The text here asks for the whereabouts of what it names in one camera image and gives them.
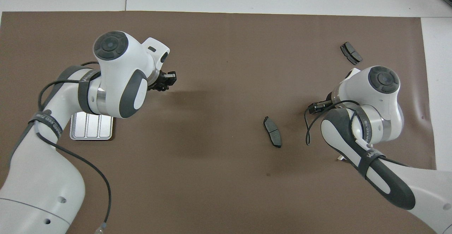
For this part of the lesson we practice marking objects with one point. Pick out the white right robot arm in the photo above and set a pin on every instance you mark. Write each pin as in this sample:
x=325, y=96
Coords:
x=381, y=121

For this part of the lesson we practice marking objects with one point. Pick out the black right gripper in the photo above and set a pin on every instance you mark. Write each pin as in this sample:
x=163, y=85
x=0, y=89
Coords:
x=325, y=106

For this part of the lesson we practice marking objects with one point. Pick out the white curved plastic bracket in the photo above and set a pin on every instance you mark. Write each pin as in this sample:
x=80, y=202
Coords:
x=341, y=158

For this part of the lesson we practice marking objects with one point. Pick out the silver metal tray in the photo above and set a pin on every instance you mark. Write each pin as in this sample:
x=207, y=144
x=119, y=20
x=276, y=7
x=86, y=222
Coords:
x=91, y=128

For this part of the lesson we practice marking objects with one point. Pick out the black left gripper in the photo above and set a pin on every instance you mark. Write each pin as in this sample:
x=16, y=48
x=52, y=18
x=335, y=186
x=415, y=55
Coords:
x=159, y=81

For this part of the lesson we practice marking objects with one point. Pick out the dark grey brake pad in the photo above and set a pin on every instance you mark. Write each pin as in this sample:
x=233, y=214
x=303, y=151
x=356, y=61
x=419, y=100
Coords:
x=272, y=131
x=351, y=53

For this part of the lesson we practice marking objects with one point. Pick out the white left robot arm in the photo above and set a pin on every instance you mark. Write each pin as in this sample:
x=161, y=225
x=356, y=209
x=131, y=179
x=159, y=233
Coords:
x=35, y=177

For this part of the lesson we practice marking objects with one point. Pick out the brown table mat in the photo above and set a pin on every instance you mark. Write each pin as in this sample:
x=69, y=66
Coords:
x=219, y=191

